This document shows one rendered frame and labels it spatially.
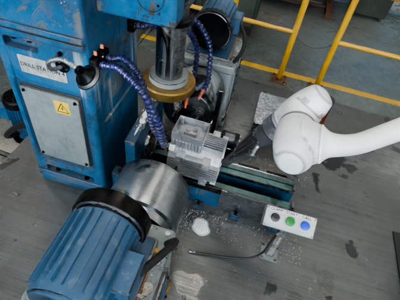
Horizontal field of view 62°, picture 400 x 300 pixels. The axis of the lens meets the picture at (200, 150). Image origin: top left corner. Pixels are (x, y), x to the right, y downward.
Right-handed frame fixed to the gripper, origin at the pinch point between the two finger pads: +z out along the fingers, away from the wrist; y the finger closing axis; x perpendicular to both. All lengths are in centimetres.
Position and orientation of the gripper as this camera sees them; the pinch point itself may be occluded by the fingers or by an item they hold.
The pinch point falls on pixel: (230, 159)
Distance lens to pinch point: 121.0
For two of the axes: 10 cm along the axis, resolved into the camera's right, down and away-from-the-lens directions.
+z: -5.8, 4.6, 6.7
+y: -2.5, 6.8, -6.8
